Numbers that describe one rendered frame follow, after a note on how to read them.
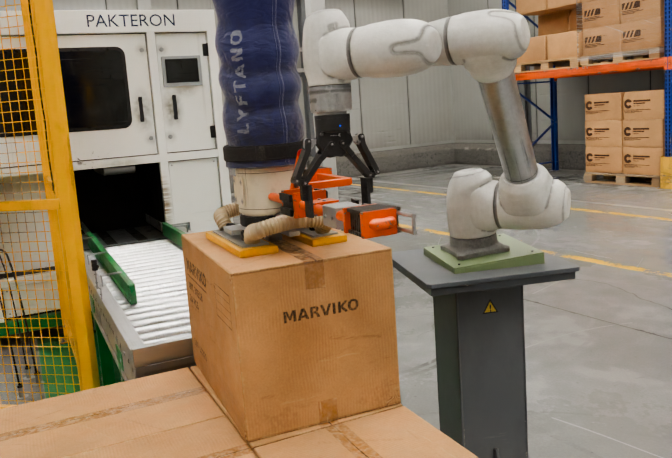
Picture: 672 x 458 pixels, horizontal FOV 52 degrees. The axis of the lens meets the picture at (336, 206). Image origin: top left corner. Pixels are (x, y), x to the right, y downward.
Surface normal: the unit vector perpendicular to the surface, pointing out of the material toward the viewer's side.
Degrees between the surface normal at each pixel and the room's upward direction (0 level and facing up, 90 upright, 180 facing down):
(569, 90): 90
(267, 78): 69
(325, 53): 89
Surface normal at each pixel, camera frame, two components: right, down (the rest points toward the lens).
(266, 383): 0.39, 0.11
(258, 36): 0.18, -0.11
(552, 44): -0.89, 0.09
